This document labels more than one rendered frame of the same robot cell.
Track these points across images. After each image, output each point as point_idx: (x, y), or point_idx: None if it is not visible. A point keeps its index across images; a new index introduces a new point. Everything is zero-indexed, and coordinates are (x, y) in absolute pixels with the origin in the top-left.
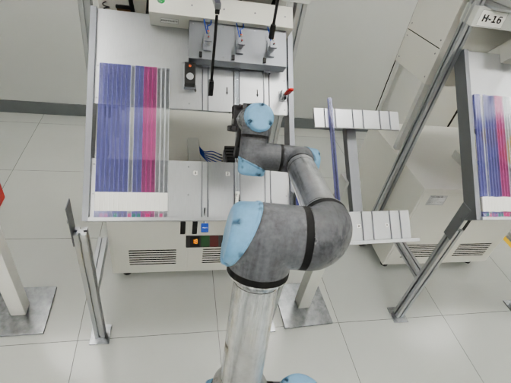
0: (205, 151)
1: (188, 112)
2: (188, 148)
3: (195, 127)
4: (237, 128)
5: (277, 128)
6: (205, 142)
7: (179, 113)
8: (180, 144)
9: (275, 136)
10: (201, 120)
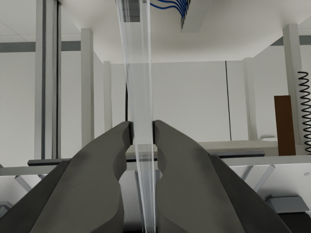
0: (173, 7)
1: (176, 61)
2: (206, 11)
3: (173, 45)
4: None
5: (39, 67)
6: (165, 24)
7: (188, 58)
8: (207, 18)
9: (40, 50)
10: (164, 53)
